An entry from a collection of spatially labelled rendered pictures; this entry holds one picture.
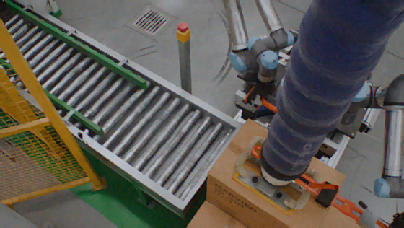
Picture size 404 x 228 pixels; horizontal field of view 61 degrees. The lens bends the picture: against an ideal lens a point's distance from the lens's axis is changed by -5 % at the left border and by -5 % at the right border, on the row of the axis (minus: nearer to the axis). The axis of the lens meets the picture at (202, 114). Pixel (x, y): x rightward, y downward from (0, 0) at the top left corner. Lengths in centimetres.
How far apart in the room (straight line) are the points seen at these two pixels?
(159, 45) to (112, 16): 67
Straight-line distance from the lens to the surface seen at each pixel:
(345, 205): 175
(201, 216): 217
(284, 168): 152
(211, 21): 382
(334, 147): 196
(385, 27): 88
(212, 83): 328
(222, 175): 182
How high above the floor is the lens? 263
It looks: 58 degrees down
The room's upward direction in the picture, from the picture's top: straight up
